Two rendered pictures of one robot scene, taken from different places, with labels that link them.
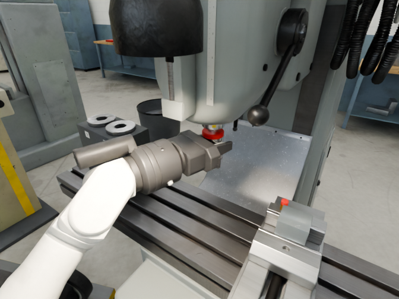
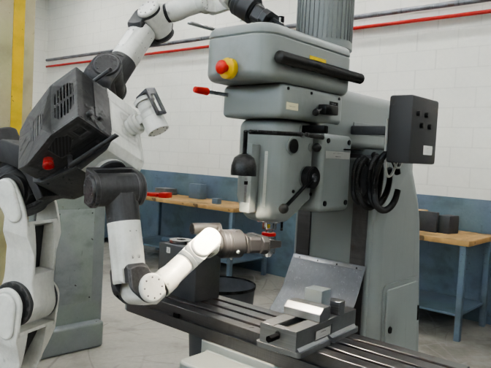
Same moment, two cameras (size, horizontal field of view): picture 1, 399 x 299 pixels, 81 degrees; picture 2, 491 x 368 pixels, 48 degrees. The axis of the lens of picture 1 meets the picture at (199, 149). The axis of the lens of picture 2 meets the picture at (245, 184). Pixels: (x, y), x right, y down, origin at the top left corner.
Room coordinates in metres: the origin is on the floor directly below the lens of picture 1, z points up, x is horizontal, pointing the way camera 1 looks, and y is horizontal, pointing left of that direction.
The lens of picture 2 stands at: (-1.33, -0.17, 1.51)
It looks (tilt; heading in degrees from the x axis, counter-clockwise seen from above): 3 degrees down; 7
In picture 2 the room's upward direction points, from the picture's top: 3 degrees clockwise
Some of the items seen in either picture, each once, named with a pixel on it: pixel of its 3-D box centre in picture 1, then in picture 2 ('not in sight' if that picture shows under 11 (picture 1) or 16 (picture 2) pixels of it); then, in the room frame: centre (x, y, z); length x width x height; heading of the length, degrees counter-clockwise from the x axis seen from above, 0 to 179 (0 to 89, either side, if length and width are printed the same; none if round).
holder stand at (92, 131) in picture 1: (116, 149); (188, 267); (0.69, 0.28, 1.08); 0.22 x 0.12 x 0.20; 53
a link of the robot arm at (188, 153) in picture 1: (177, 158); (243, 244); (0.39, 0.04, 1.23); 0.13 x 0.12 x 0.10; 38
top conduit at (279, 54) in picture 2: not in sight; (322, 69); (0.39, -0.17, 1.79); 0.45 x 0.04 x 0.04; 146
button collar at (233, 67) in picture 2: not in sight; (228, 68); (0.25, 0.10, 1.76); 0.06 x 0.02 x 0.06; 56
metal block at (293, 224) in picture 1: (292, 228); (317, 297); (0.34, -0.19, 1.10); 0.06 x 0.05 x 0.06; 59
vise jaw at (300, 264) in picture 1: (283, 256); (307, 309); (0.29, -0.17, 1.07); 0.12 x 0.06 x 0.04; 59
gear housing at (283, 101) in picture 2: not in sight; (284, 106); (0.48, -0.05, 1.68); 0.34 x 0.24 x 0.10; 146
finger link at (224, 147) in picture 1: (221, 149); (273, 244); (0.42, -0.05, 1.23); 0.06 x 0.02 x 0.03; 128
